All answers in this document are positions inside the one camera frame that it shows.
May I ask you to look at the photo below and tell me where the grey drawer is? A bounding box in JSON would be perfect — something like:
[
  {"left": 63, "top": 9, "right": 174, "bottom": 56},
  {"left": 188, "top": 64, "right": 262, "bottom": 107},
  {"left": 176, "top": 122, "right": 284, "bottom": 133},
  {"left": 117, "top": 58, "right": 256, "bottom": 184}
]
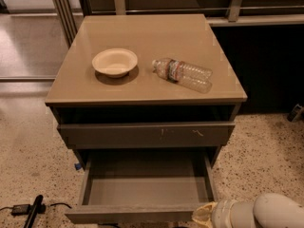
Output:
[
  {"left": 58, "top": 122, "right": 235, "bottom": 149},
  {"left": 66, "top": 149, "right": 217, "bottom": 224}
]

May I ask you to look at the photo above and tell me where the blue tape piece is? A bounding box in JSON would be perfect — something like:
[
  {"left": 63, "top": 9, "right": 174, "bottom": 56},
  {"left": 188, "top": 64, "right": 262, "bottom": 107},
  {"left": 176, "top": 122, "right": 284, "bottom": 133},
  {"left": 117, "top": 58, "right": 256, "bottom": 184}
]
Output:
[{"left": 74, "top": 163, "right": 82, "bottom": 171}]

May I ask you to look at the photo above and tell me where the black adapter cable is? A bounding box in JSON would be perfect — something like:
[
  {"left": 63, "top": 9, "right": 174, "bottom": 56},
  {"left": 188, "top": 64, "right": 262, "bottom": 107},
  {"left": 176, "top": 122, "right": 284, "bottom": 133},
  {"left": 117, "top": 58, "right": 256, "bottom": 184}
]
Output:
[{"left": 0, "top": 202, "right": 72, "bottom": 213}]

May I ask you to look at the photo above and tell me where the black power adapter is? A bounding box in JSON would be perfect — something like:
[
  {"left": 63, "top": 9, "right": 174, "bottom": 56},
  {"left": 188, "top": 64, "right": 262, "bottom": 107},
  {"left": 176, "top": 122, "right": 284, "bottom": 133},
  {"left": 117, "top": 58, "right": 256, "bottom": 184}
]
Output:
[{"left": 11, "top": 204, "right": 30, "bottom": 216}]

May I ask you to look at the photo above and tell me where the black stick on floor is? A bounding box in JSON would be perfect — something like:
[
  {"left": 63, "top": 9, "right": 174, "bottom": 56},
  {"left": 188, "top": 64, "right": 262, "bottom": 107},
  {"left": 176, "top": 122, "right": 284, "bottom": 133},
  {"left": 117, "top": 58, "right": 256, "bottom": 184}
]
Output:
[{"left": 23, "top": 195, "right": 44, "bottom": 228}]

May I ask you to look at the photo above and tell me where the closed grey top drawer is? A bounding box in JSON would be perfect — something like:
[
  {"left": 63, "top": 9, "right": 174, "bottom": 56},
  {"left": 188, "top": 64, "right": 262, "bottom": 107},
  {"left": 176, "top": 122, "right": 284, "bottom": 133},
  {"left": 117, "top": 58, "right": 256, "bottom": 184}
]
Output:
[{"left": 58, "top": 122, "right": 235, "bottom": 149}]

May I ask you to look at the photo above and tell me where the clear plastic water bottle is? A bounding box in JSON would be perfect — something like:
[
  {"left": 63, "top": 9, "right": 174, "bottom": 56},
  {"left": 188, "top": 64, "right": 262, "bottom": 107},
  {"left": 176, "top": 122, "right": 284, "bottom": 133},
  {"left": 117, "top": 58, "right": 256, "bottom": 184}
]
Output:
[{"left": 152, "top": 58, "right": 213, "bottom": 93}]

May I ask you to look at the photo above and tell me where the white paper bowl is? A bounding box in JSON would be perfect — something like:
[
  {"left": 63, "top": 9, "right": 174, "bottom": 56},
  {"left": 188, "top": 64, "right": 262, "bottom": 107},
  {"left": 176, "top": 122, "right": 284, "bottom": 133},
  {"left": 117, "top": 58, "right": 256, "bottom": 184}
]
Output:
[{"left": 92, "top": 48, "right": 138, "bottom": 78}]

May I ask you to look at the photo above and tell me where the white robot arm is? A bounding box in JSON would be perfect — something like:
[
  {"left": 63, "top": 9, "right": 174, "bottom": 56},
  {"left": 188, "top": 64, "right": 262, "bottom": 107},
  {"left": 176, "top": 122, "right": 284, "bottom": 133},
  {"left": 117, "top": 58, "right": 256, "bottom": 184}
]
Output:
[{"left": 192, "top": 193, "right": 304, "bottom": 228}]

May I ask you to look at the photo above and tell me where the grey drawer cabinet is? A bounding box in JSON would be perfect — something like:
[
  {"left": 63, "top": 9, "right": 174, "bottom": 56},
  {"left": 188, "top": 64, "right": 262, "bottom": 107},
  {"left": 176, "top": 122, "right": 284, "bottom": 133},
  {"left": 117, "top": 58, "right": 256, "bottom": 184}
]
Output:
[{"left": 46, "top": 14, "right": 247, "bottom": 163}]

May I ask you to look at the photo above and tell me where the metal shelf rack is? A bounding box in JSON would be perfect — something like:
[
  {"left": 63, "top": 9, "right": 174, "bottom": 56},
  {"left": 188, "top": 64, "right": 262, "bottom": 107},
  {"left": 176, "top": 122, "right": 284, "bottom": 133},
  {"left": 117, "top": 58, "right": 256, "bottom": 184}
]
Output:
[{"left": 53, "top": 0, "right": 304, "bottom": 44}]

